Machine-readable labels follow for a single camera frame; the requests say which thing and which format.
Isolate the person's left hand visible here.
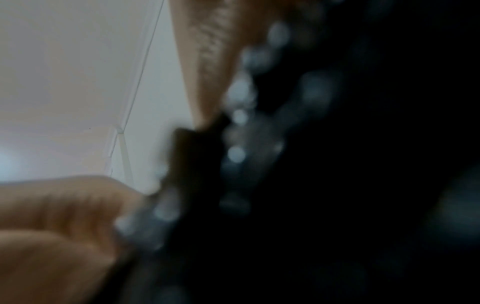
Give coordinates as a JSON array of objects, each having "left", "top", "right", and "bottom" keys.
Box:
[{"left": 0, "top": 175, "right": 151, "bottom": 304}]

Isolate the person's right hand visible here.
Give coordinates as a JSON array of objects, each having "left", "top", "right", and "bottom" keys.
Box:
[{"left": 168, "top": 0, "right": 301, "bottom": 129}]

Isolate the black bubble wrap piece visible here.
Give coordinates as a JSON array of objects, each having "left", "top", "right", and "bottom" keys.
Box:
[{"left": 93, "top": 0, "right": 480, "bottom": 304}]

